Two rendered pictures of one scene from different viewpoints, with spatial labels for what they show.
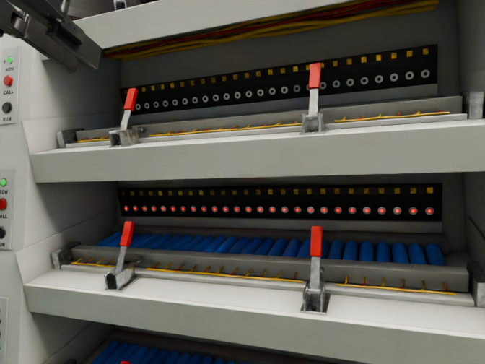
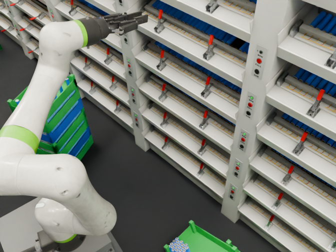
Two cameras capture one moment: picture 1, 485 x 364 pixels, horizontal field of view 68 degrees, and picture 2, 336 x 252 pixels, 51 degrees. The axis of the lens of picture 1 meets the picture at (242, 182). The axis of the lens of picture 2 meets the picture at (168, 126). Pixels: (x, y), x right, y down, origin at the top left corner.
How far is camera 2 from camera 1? 1.17 m
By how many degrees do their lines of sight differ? 56
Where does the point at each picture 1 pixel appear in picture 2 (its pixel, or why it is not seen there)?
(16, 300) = (133, 60)
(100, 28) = not seen: outside the picture
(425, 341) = (222, 112)
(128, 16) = not seen: outside the picture
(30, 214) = (133, 37)
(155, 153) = (167, 42)
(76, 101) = not seen: outside the picture
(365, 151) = (216, 70)
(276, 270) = (202, 78)
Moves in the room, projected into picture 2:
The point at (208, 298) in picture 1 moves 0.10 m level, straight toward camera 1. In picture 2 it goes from (182, 82) to (174, 97)
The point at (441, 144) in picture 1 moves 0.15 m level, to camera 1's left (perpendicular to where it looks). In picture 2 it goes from (231, 78) to (192, 68)
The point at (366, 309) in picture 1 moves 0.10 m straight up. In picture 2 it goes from (215, 100) to (217, 81)
